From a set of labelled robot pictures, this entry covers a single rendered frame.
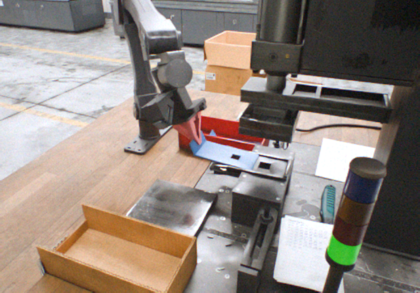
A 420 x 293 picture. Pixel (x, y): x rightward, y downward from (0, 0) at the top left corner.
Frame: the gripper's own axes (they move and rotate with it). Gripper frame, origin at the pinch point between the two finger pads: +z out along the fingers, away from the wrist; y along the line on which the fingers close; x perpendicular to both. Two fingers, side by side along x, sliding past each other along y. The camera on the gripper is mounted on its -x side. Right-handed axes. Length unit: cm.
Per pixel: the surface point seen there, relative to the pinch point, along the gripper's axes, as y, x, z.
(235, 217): 8.3, -11.6, 14.4
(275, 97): 23.4, -5.4, -7.0
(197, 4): -189, 456, -53
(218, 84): -94, 216, 34
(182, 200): -3.3, -11.1, 8.7
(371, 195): 36.8, -28.0, -0.1
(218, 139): -1.8, 12.4, 6.1
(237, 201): 10.2, -11.6, 10.4
